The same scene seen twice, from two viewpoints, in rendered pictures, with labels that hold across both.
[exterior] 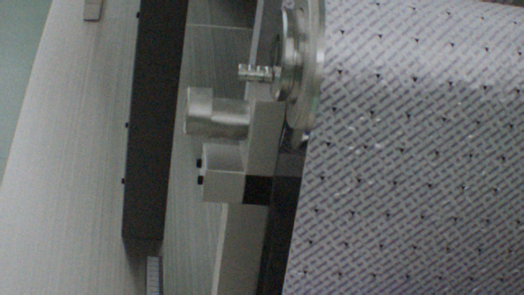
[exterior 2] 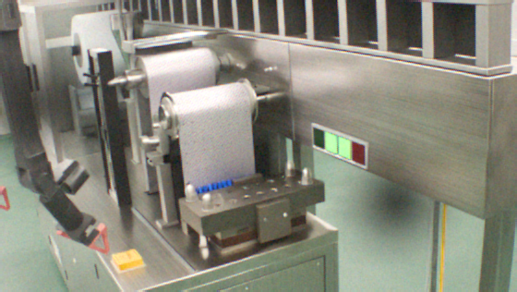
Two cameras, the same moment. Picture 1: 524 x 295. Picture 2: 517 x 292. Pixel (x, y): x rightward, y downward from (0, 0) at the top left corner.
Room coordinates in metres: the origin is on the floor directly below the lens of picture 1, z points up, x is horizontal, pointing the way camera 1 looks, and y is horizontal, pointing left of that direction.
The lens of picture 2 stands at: (-0.88, 0.30, 1.66)
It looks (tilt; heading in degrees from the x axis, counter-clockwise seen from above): 18 degrees down; 341
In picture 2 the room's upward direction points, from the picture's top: 4 degrees counter-clockwise
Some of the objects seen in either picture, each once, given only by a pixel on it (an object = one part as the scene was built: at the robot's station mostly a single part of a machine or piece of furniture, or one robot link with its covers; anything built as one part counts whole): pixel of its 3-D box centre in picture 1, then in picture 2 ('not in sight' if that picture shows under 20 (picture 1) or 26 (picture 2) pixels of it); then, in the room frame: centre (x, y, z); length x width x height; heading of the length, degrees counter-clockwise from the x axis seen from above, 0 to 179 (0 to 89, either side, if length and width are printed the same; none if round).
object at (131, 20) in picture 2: not in sight; (126, 19); (1.54, -0.03, 1.50); 0.14 x 0.14 x 0.06
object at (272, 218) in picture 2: not in sight; (273, 220); (0.57, -0.24, 0.96); 0.10 x 0.03 x 0.11; 98
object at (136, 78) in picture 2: not in sight; (134, 79); (1.06, 0.03, 1.33); 0.06 x 0.06 x 0.06; 8
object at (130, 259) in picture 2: not in sight; (127, 260); (0.62, 0.18, 0.91); 0.07 x 0.07 x 0.02; 8
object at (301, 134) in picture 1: (304, 56); (169, 116); (0.81, -0.02, 1.25); 0.15 x 0.01 x 0.15; 8
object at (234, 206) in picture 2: not in sight; (253, 200); (0.66, -0.21, 1.00); 0.40 x 0.16 x 0.06; 98
